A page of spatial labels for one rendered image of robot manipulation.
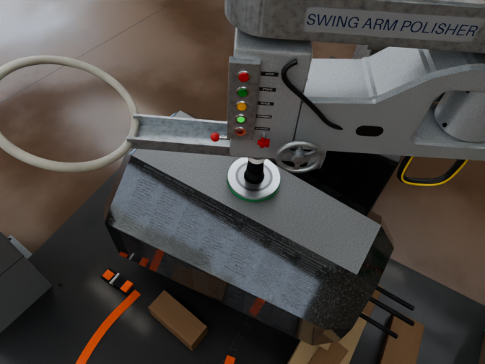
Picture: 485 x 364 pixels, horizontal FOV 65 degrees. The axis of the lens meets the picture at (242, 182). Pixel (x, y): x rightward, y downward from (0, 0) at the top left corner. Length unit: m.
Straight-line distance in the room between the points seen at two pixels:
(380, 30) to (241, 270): 1.00
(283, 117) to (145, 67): 2.47
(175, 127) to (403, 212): 1.78
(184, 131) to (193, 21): 2.70
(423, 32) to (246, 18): 0.41
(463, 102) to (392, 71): 0.24
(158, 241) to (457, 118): 1.20
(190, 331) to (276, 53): 1.46
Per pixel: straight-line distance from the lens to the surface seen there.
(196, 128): 1.43
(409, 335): 2.32
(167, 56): 3.61
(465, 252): 2.81
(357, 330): 2.10
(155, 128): 1.45
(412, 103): 1.20
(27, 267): 2.18
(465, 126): 1.36
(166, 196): 1.64
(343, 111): 1.17
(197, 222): 1.59
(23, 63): 1.55
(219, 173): 1.62
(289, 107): 1.12
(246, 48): 1.01
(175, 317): 2.08
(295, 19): 0.96
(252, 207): 1.53
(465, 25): 1.07
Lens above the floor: 2.12
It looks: 54 degrees down
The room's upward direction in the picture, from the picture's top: 5 degrees clockwise
